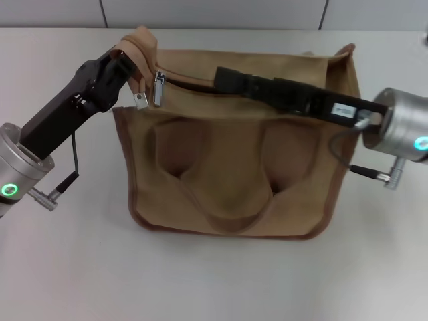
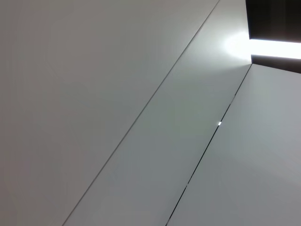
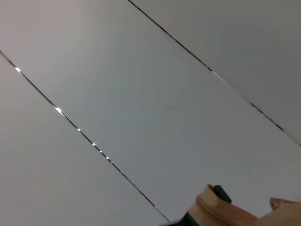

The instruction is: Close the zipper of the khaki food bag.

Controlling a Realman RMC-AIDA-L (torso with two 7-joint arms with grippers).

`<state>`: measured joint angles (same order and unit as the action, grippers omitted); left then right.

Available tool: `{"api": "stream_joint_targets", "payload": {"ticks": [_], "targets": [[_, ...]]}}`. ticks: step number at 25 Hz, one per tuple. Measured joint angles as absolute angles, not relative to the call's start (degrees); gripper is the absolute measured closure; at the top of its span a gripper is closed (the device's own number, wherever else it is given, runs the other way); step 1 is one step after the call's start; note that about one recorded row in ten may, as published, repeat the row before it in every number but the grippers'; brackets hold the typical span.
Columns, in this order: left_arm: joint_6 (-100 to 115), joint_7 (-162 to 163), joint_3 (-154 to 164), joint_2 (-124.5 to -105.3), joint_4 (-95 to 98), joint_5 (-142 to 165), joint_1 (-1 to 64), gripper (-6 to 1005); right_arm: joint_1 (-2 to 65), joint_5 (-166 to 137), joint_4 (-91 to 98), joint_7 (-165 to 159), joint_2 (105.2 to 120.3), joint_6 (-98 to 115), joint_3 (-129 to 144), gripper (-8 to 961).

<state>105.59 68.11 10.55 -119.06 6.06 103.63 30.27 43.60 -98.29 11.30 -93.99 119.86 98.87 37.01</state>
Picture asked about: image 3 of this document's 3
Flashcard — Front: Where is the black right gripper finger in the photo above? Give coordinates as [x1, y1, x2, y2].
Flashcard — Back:
[210, 185, 232, 204]
[159, 210, 197, 226]

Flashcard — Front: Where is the khaki canvas food bag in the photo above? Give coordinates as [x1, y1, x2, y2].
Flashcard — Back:
[188, 183, 301, 226]

